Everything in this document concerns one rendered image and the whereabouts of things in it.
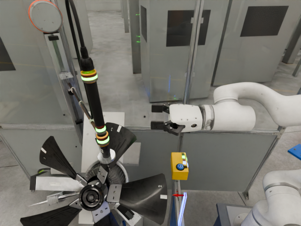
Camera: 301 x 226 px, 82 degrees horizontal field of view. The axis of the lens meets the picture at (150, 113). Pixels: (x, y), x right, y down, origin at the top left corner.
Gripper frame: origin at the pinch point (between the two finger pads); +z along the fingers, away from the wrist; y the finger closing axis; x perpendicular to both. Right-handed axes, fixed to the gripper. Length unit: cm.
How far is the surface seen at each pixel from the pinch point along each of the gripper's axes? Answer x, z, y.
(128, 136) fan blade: -23.2, 12.1, 14.5
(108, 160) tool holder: -20.1, 17.3, -2.8
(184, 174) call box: -61, -20, 21
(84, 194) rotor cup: -43, 32, -4
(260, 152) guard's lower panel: -92, -103, 69
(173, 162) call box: -59, -14, 28
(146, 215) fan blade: -50, 3, -9
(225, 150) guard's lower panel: -92, -70, 69
